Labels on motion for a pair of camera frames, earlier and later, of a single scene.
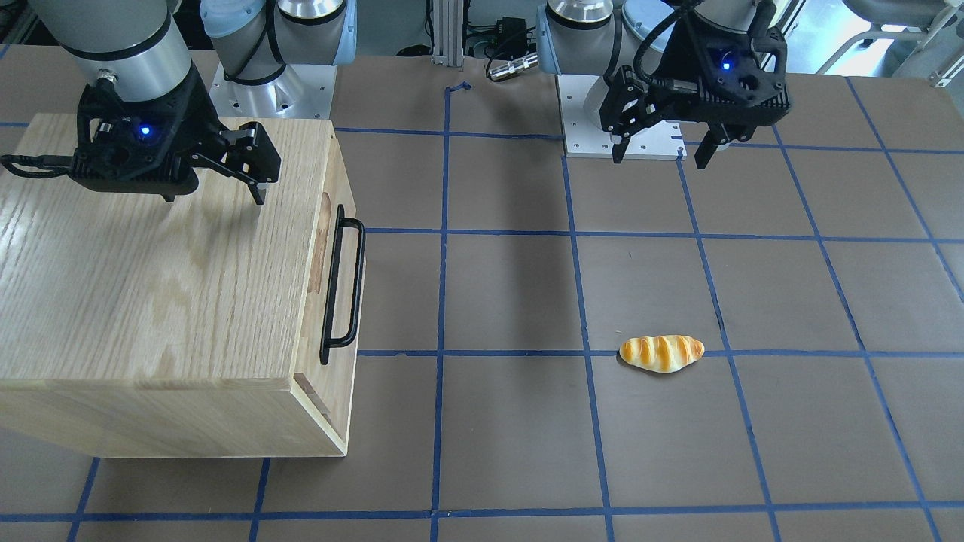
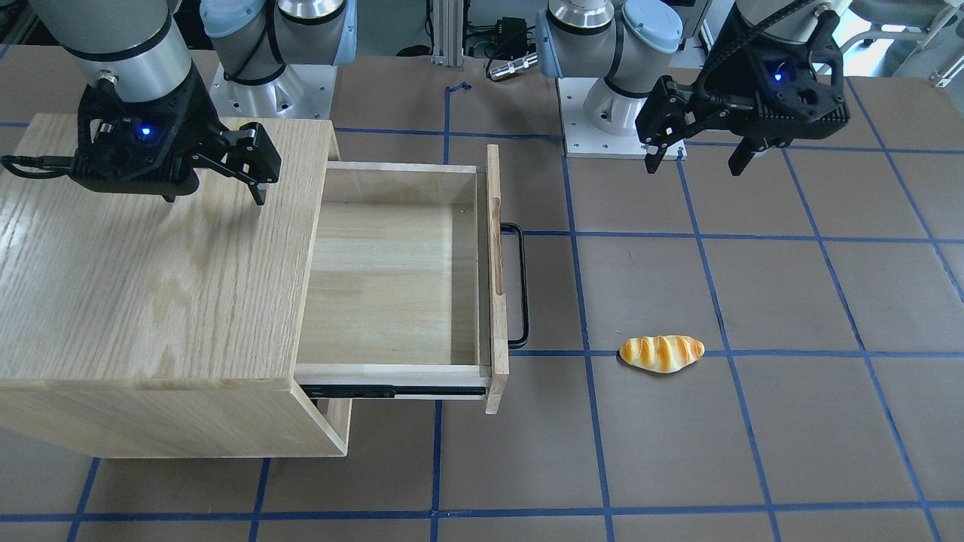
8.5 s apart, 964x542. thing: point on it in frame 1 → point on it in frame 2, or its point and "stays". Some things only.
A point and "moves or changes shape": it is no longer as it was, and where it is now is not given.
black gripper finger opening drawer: (719, 133) → (746, 148)
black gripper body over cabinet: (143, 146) stays
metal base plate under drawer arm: (584, 139) stays
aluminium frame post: (448, 32) stays
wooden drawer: (327, 359) moves or changes shape
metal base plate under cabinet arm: (300, 92) stays
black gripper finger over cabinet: (250, 156) stays
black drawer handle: (328, 336) → (520, 342)
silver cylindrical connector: (508, 69) stays
